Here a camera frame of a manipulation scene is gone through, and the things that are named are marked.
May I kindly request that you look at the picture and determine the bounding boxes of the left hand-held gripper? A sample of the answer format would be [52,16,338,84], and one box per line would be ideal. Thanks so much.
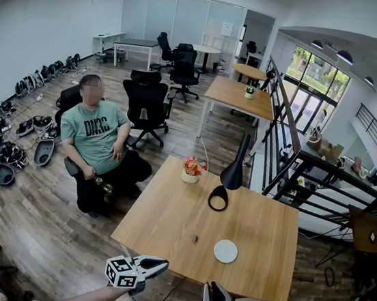
[102,250,171,301]

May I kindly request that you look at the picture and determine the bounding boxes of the round white plate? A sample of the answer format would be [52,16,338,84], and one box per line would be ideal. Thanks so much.
[212,238,240,266]

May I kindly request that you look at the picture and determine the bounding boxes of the person's left forearm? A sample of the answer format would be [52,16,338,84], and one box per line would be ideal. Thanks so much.
[26,274,132,301]

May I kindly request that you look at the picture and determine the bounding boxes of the square wooden table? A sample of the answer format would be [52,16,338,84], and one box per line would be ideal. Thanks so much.
[104,148,307,301]

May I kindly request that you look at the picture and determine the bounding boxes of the clear yellow bottle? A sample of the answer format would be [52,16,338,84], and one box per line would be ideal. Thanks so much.
[91,175,116,195]

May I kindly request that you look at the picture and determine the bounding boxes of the orange flowers in cream pot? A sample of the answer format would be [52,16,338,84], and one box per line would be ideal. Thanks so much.
[180,155,209,186]

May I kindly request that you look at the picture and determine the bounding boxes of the black desk lamp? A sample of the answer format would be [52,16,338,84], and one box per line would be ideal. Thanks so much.
[206,126,253,217]

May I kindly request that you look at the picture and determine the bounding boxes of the grey plastic shell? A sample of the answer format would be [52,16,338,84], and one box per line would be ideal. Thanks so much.
[0,162,18,188]
[31,137,57,169]

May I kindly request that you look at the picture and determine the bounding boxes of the small dark brown table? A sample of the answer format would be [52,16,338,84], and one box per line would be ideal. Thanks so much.
[343,205,377,255]

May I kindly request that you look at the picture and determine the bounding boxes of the black office chair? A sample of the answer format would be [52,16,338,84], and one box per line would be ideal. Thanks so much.
[46,82,139,184]
[245,40,260,59]
[165,41,207,106]
[114,67,180,155]
[152,31,179,73]

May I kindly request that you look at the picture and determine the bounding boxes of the cardboard box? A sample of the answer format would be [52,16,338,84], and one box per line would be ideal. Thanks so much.
[316,138,346,161]

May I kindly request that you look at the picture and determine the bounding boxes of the wooden table with white legs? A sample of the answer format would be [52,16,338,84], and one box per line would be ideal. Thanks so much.
[196,74,280,148]

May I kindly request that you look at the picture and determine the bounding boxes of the black metal stair railing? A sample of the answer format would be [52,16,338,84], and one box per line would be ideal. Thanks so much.
[244,54,377,236]

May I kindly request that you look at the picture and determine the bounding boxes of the black wheeled base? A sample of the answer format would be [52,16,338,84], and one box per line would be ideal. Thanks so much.
[96,46,128,67]

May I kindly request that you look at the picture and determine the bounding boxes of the round wooden table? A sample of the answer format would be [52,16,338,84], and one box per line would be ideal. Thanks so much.
[229,61,270,89]

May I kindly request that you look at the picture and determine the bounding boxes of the round white table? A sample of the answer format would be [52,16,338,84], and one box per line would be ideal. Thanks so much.
[188,43,222,76]

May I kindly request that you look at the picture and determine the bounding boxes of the glass entrance doors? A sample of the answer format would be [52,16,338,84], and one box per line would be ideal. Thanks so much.
[277,43,355,141]

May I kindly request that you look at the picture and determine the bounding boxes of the long white desk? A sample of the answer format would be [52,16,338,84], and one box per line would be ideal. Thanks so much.
[91,27,127,58]

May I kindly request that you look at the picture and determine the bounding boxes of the white paper sheet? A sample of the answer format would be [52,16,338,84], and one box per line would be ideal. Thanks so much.
[219,20,235,38]

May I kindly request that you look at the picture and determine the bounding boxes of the black cable loop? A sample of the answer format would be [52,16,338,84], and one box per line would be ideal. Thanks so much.
[322,265,338,289]

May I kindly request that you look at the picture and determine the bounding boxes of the white cable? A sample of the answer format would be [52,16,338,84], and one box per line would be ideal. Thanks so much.
[163,125,214,173]

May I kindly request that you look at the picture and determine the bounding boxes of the dark top white frame table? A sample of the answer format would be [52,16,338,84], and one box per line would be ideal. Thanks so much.
[109,35,161,73]

